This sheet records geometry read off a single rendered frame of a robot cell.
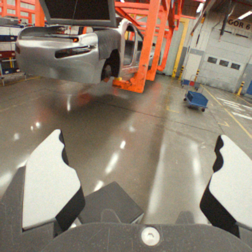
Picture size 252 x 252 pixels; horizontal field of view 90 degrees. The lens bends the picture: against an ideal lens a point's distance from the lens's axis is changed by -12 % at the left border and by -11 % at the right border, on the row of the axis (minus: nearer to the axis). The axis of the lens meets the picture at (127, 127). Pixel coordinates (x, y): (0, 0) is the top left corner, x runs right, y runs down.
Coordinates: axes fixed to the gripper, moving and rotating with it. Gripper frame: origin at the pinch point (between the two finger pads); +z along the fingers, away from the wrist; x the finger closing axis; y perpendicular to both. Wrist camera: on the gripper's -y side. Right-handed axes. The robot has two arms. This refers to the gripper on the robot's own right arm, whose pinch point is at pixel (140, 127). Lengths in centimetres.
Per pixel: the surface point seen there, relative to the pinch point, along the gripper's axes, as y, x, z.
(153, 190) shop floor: 128, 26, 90
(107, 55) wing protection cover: -2, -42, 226
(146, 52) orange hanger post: -7, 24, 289
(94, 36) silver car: -28, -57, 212
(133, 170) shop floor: 125, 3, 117
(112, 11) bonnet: -73, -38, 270
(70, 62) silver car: 6, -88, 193
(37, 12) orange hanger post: -106, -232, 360
